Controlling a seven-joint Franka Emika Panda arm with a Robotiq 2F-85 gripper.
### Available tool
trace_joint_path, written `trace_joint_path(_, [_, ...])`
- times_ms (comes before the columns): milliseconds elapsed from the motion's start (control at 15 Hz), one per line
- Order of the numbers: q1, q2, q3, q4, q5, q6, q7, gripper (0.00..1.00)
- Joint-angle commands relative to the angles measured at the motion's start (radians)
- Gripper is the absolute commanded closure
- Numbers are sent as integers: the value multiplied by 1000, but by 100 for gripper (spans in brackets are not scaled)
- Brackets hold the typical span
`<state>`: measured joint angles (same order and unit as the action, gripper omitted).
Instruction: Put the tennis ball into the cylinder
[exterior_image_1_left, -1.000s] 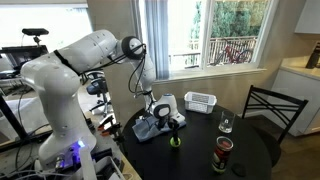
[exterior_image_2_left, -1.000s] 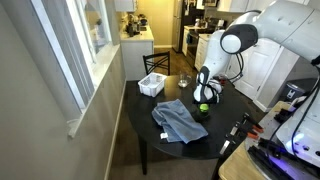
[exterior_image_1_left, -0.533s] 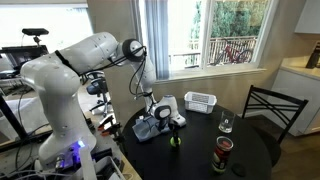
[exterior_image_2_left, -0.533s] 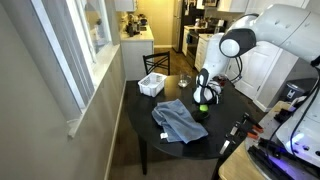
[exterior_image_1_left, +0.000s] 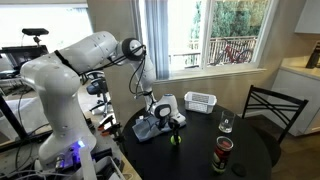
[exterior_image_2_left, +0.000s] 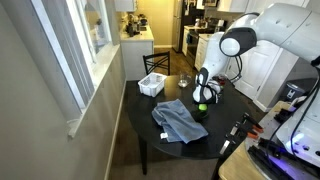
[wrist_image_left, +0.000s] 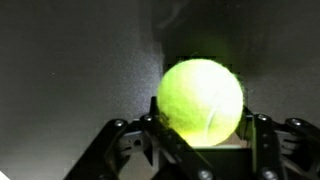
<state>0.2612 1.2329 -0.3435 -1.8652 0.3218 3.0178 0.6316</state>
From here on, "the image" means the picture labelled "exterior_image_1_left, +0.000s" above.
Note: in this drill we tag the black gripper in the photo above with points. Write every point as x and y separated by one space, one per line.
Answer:
174 123

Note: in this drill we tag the green tennis ball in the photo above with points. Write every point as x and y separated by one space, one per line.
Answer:
174 141

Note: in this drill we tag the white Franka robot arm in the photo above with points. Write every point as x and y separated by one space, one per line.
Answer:
60 90

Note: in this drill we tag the blue towel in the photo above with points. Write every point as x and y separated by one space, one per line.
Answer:
145 130

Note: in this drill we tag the white plastic basket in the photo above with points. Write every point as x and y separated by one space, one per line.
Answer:
200 102

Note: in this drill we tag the clear drinking glass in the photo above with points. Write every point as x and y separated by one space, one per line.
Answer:
226 122

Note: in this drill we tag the black orange bar clamp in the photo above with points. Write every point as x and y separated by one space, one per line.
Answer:
106 121
115 131

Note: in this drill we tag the black round can lid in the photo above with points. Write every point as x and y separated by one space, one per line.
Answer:
239 169

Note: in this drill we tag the black office chair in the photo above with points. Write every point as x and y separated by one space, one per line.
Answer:
97 88

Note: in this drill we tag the red bicycle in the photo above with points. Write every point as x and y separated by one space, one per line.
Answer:
233 53

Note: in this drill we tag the grey curtain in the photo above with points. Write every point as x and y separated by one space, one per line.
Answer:
156 36

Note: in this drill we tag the balcony railing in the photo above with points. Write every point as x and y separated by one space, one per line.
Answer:
216 43

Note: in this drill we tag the black wooden chair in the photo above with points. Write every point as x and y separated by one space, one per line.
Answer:
275 103

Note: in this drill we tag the white framed window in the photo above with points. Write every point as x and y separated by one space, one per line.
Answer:
206 33

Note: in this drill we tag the white kitchen counter cabinet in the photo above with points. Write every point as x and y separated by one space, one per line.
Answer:
293 96

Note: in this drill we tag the black coffee maker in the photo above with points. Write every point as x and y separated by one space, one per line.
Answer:
314 56

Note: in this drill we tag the black stand pole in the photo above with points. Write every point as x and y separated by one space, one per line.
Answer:
11 118

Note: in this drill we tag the black monitor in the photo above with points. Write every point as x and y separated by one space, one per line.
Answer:
23 56

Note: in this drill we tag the black camera on stand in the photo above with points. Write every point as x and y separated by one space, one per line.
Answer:
35 32

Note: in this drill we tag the white upper wall cabinet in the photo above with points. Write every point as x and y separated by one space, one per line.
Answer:
308 16

